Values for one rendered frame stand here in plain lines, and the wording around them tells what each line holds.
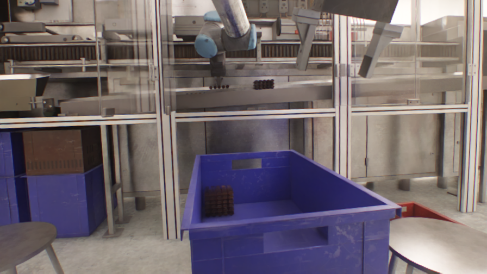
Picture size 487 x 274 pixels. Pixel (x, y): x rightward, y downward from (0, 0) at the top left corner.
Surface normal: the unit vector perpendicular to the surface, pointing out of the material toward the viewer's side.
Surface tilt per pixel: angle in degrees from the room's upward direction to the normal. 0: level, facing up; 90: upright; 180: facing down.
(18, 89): 79
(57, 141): 90
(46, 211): 90
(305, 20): 113
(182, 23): 90
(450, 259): 0
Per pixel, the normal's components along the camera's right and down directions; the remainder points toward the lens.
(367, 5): 0.11, 0.46
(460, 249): -0.03, -1.00
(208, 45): -0.25, 0.74
